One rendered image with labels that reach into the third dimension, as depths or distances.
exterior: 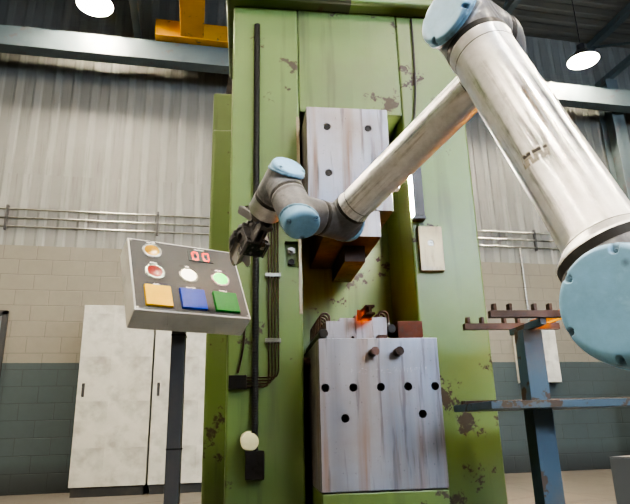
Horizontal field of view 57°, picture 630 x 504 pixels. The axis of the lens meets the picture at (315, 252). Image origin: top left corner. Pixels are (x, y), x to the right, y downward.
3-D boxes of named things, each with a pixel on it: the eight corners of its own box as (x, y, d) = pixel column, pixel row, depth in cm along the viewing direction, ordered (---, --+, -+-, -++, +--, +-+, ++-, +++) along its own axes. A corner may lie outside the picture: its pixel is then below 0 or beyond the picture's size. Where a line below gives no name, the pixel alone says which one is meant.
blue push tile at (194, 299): (208, 308, 163) (204, 289, 169) (183, 306, 159) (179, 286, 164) (206, 312, 165) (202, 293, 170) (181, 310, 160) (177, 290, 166)
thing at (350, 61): (402, 115, 229) (394, 15, 243) (299, 111, 225) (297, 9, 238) (378, 164, 271) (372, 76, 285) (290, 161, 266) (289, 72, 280)
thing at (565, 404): (634, 405, 156) (632, 398, 157) (491, 408, 152) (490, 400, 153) (575, 409, 185) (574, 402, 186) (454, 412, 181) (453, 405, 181)
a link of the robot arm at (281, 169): (280, 173, 140) (268, 149, 146) (260, 211, 147) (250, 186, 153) (313, 179, 145) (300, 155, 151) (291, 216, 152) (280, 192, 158)
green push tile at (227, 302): (241, 311, 168) (235, 293, 174) (217, 309, 165) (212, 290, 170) (238, 315, 169) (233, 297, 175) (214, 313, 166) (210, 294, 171)
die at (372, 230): (381, 236, 198) (379, 210, 201) (323, 236, 196) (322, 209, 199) (358, 269, 238) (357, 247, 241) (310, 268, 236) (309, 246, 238)
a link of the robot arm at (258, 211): (251, 186, 153) (283, 193, 158) (244, 200, 156) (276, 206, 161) (258, 208, 147) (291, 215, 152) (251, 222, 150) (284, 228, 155)
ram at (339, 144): (417, 211, 203) (409, 110, 214) (308, 209, 198) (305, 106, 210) (389, 247, 242) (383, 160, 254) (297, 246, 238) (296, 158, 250)
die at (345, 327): (387, 340, 188) (386, 314, 190) (326, 341, 185) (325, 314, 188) (362, 356, 228) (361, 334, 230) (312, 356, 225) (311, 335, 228)
